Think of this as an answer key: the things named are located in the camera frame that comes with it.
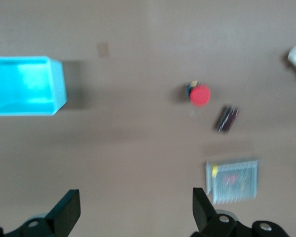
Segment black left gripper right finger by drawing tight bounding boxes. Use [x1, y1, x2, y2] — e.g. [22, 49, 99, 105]
[190, 187, 290, 237]

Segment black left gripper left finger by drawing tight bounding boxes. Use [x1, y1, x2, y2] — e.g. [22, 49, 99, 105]
[0, 189, 81, 237]

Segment red mushroom push button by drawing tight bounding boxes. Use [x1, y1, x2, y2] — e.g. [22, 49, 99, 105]
[185, 79, 211, 108]

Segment metal mesh power supply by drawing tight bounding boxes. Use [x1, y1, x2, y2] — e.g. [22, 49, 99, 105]
[205, 156, 259, 205]

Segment dark red cylinder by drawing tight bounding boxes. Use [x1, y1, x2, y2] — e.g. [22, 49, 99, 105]
[215, 105, 240, 134]

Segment light blue plastic box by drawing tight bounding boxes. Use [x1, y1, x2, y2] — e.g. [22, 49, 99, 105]
[0, 56, 68, 117]

